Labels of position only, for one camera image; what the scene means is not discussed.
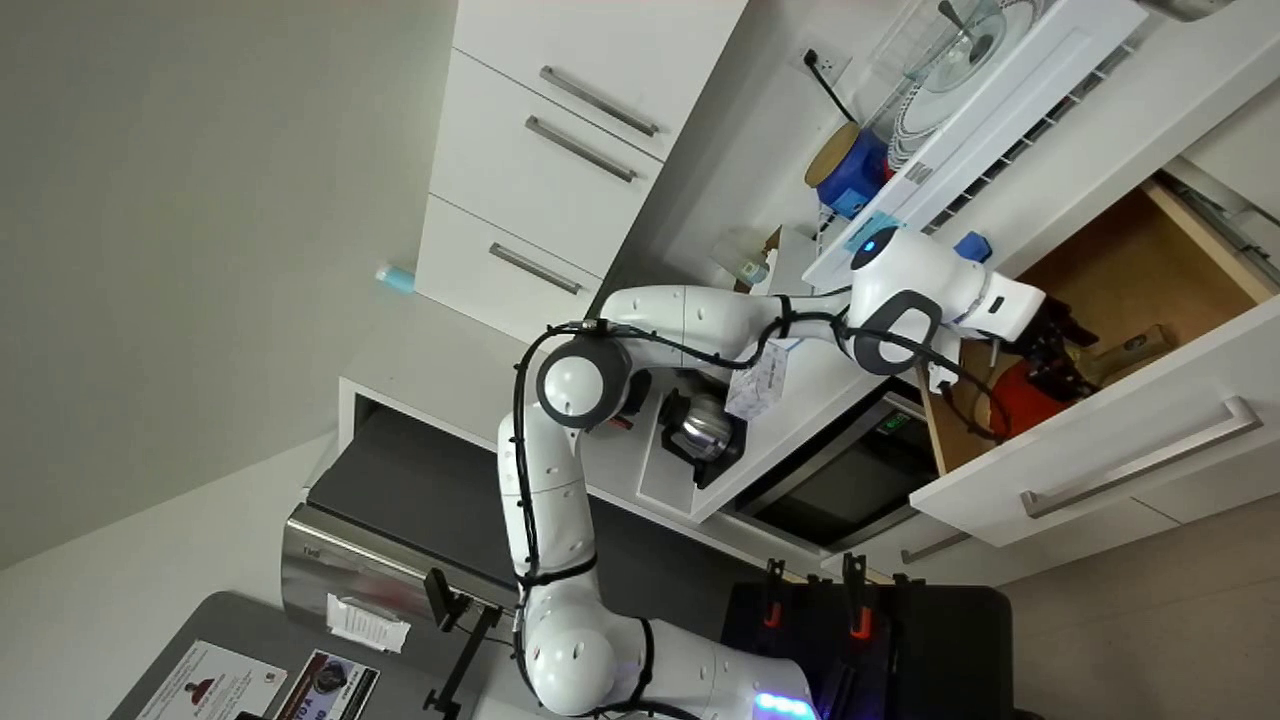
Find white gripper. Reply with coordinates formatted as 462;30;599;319
967;274;1044;335

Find red table tennis racket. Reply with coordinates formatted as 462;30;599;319
986;319;1182;440

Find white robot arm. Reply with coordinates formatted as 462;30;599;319
494;230;1048;720

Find open wooden drawer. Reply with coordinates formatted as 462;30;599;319
910;182;1280;549

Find blue container on counter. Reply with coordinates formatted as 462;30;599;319
802;130;891;215

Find blue sponge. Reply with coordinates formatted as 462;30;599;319
956;231;993;265

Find black built-in oven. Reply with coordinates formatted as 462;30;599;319
728;380;937;549

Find white dish rack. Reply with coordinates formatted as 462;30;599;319
802;0;1145;287

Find white upper cabinet drawers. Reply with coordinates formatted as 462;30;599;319
416;0;749;341

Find grey table with papers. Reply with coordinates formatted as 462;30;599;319
106;592;524;720

